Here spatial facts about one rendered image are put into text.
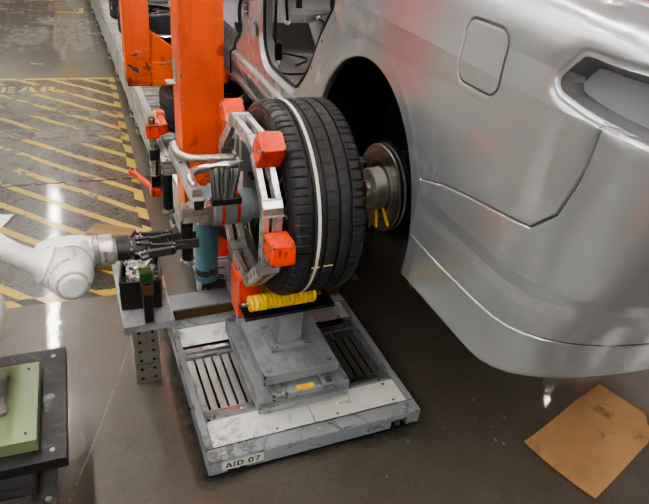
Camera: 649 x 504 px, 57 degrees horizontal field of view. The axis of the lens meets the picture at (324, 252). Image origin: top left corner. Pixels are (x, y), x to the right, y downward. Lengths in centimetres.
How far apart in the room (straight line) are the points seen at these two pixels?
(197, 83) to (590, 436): 204
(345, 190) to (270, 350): 83
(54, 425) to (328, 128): 123
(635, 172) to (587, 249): 19
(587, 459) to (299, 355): 116
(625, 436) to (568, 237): 153
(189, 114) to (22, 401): 113
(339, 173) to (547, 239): 68
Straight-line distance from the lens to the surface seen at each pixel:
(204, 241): 216
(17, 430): 203
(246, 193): 196
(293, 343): 238
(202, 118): 235
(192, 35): 226
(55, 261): 163
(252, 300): 209
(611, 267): 139
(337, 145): 183
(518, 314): 151
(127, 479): 228
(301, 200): 174
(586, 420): 276
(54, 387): 219
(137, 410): 248
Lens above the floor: 178
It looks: 32 degrees down
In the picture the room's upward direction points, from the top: 6 degrees clockwise
